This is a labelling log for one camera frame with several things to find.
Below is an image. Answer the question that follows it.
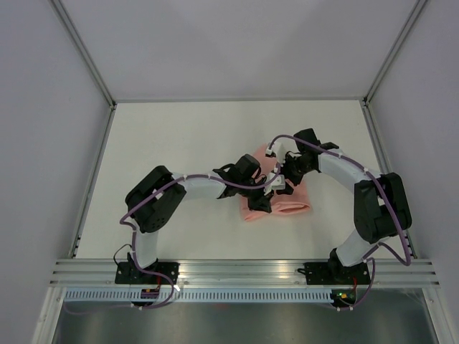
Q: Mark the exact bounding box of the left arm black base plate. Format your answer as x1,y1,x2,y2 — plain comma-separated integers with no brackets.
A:
115,261,179,285

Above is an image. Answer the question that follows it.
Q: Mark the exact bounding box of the pink cloth napkin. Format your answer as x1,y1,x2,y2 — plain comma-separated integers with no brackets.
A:
240,143,311,221

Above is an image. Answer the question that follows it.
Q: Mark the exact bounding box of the aluminium mounting rail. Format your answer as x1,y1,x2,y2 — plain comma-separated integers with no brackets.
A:
48,259,440,289

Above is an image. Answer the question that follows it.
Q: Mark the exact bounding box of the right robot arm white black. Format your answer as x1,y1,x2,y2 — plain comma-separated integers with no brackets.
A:
265,128,412,283

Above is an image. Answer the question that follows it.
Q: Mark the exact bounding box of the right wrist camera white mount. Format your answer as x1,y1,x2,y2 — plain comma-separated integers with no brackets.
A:
265,140,287,162

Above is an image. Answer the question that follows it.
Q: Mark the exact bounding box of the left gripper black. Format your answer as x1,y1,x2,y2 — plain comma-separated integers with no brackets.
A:
237,177,273,214

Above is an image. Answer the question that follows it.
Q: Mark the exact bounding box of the aluminium frame post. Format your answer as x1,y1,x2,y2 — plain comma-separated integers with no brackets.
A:
361,0,430,108
49,0,116,109

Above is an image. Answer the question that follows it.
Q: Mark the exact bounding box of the purple cable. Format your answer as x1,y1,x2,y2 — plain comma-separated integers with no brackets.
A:
267,134,412,312
64,163,283,316

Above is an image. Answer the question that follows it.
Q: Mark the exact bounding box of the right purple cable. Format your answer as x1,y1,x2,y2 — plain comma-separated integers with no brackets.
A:
267,134,412,312

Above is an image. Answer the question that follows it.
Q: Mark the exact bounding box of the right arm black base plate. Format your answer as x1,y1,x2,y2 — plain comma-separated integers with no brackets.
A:
296,262,371,286

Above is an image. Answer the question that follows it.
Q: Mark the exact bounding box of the white slotted cable duct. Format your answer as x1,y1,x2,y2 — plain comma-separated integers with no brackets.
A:
64,287,332,303

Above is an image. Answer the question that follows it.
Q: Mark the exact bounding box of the left aluminium frame post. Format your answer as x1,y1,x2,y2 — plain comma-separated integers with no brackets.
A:
49,0,116,109

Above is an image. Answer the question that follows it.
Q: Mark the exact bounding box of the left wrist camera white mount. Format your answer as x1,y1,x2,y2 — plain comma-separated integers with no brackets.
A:
264,173,285,195

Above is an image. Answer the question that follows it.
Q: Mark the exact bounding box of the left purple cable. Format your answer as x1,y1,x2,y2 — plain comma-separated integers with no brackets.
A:
64,163,283,316

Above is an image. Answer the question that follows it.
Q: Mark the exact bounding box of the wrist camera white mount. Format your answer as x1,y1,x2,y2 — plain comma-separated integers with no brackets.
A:
264,173,285,195
265,140,287,162

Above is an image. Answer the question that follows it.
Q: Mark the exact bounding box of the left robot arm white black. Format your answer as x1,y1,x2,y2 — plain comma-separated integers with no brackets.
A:
120,154,285,284

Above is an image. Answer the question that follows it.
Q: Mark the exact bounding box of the right aluminium frame post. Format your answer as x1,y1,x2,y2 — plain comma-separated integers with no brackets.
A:
361,0,430,108

